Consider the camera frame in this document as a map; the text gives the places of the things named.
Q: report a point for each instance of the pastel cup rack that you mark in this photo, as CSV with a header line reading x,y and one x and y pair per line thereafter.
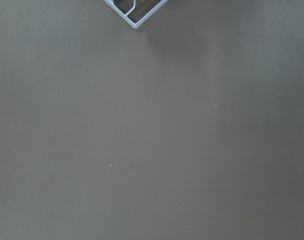
x,y
135,12

